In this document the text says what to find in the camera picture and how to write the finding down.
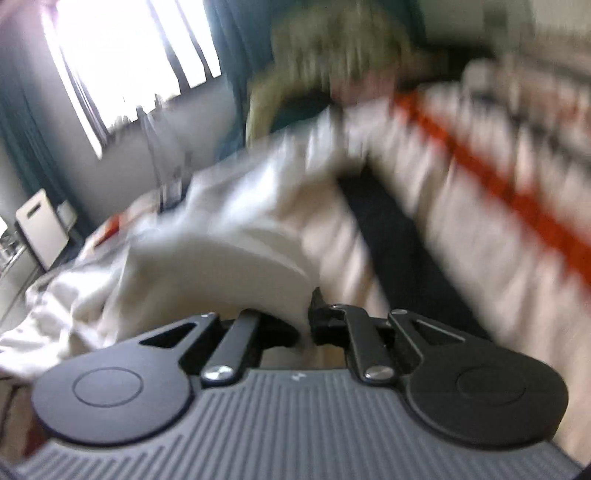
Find white black chair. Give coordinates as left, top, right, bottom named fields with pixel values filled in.
left=15, top=189, right=70, bottom=271

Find striped bed blanket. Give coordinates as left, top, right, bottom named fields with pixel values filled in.
left=0, top=50, right=591, bottom=467

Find cream patterned fleece blanket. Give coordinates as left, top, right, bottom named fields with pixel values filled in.
left=245, top=1, right=412, bottom=145

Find white dressing table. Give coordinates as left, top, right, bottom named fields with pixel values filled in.
left=1, top=223, right=42, bottom=331

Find dark framed window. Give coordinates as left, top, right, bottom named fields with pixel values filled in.
left=40, top=1, right=221, bottom=155

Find teal curtain right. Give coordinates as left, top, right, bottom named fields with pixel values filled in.
left=204, top=0, right=294, bottom=161

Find white sweatpants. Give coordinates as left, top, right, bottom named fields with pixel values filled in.
left=1, top=109, right=379, bottom=381

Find teal curtain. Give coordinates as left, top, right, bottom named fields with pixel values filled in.
left=204, top=0, right=294, bottom=161
left=1, top=49, right=94, bottom=236

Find teal curtain left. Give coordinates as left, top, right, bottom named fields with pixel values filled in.
left=1, top=49, right=94, bottom=236

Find garment steamer stand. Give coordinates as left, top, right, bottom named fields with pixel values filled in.
left=136, top=104, right=193, bottom=213

